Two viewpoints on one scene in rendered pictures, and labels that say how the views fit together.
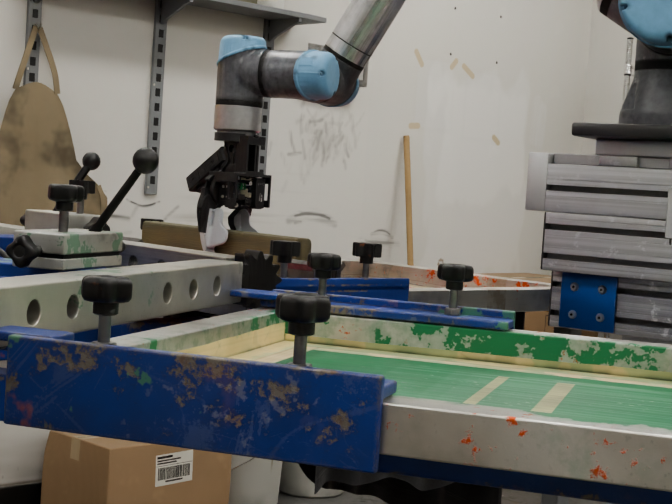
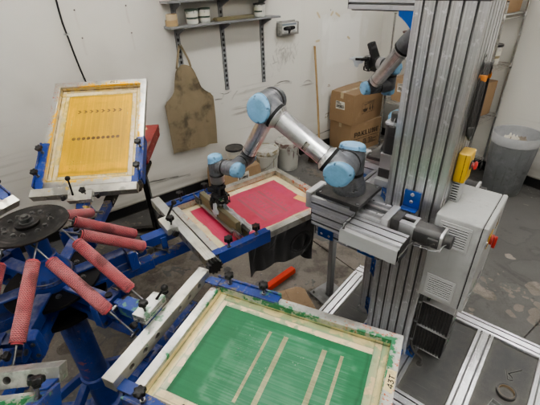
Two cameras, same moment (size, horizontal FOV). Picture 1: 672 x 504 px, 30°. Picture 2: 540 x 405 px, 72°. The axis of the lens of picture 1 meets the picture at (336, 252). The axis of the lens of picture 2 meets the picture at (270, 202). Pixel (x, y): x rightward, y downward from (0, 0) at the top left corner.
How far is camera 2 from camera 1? 1.10 m
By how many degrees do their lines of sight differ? 30
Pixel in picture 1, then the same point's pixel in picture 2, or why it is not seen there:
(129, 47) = (212, 42)
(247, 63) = (215, 167)
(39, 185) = (190, 97)
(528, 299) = not seen: hidden behind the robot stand
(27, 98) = (181, 71)
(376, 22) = (256, 145)
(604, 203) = (327, 211)
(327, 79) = (239, 173)
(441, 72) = (327, 18)
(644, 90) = not seen: hidden behind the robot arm
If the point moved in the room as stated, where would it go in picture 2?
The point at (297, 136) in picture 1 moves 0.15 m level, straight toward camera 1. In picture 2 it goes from (275, 56) to (274, 59)
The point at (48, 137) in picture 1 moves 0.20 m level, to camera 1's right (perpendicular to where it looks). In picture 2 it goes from (190, 82) to (210, 82)
